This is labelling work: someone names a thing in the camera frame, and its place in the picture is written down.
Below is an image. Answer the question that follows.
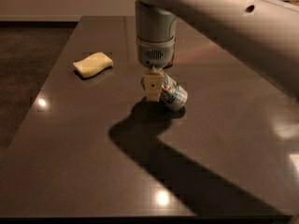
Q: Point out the yellow sponge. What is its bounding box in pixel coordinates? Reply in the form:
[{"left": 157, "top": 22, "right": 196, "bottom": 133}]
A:
[{"left": 73, "top": 52, "right": 113, "bottom": 78}]

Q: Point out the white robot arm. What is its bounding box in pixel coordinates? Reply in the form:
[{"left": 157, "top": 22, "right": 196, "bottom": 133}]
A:
[{"left": 135, "top": 0, "right": 299, "bottom": 98}]

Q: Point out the red coca-cola can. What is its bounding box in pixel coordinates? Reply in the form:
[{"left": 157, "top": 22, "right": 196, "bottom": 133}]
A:
[{"left": 163, "top": 39, "right": 176, "bottom": 69}]

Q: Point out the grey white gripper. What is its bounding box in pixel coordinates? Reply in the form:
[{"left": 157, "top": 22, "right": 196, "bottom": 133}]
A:
[{"left": 135, "top": 1, "right": 177, "bottom": 102}]

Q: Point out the white green 7up can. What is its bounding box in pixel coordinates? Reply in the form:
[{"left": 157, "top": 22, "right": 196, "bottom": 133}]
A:
[{"left": 158, "top": 72, "right": 188, "bottom": 111}]

